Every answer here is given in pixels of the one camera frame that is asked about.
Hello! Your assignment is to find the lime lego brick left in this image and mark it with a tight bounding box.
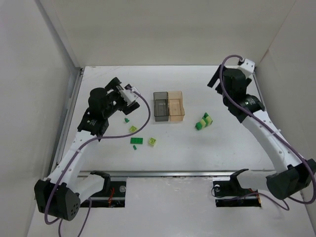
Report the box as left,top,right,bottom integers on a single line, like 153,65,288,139
129,125,138,133

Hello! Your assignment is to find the aluminium rail front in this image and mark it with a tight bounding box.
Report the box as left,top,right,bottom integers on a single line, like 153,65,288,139
75,170,276,177

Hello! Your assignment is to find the green and lime lego stack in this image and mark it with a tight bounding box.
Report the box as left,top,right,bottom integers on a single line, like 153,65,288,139
195,113,213,131

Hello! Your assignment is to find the grey transparent container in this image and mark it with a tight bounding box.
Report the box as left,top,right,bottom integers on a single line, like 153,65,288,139
153,92,169,122

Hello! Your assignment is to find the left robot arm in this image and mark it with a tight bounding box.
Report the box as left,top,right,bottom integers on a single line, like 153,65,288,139
34,78,140,224

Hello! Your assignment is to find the lime lego brick right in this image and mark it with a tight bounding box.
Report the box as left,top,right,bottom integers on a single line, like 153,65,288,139
148,137,157,147

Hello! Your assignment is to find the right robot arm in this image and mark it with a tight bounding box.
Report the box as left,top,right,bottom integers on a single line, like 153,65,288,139
208,65,316,200

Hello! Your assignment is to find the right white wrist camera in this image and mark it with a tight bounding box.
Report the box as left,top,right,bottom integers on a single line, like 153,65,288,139
238,59,255,76

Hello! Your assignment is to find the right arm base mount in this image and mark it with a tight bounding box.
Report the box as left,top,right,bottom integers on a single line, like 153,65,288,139
211,177,261,207

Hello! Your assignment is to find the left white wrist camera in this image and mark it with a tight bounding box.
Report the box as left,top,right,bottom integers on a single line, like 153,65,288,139
119,84,140,106

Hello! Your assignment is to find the dark green flat lego plate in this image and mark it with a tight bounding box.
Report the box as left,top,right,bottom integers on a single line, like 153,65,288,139
130,137,143,145

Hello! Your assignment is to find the orange transparent container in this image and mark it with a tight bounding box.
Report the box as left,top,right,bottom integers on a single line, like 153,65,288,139
167,91,185,122

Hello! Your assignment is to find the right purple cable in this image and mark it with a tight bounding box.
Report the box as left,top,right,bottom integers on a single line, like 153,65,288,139
210,55,316,211

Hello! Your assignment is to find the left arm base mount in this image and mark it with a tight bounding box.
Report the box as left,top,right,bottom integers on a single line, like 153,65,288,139
91,177,127,208

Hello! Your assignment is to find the lime lego brick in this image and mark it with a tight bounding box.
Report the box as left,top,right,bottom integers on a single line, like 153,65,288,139
148,137,157,147
129,125,138,133

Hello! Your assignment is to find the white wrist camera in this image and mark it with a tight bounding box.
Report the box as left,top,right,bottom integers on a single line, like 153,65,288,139
119,84,140,106
238,59,255,76

